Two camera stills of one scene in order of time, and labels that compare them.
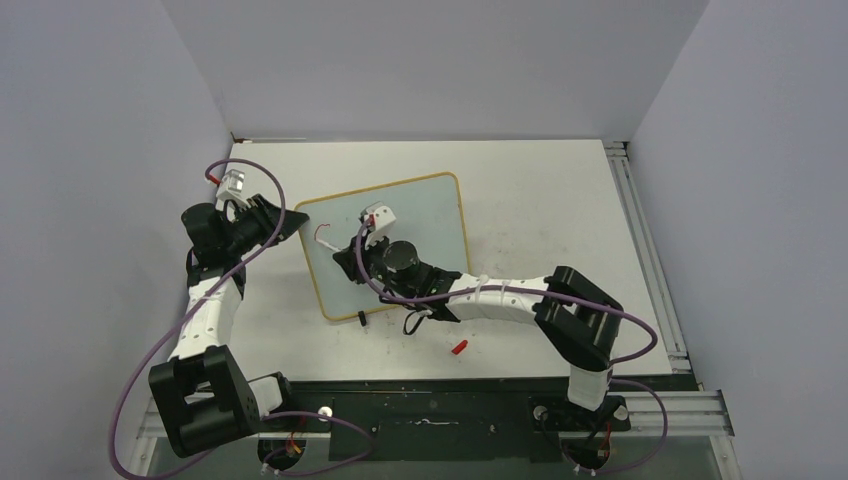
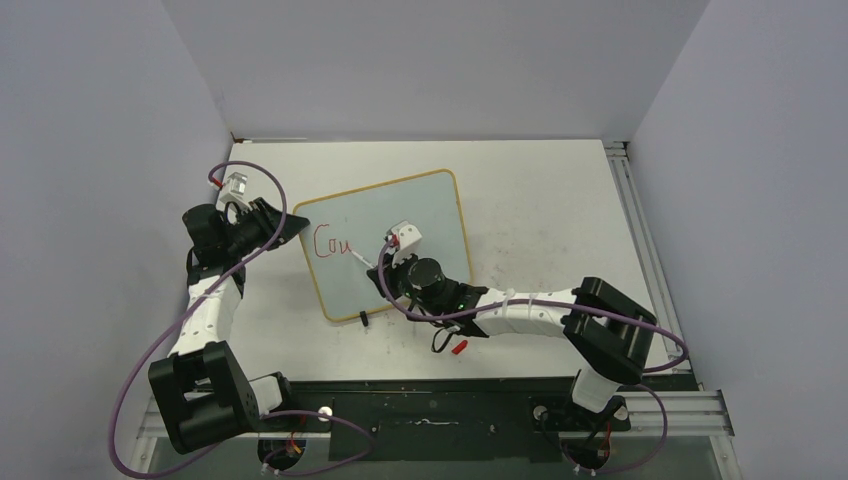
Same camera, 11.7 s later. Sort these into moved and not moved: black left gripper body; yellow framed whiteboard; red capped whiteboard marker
Moved: red capped whiteboard marker
Not moved: yellow framed whiteboard; black left gripper body
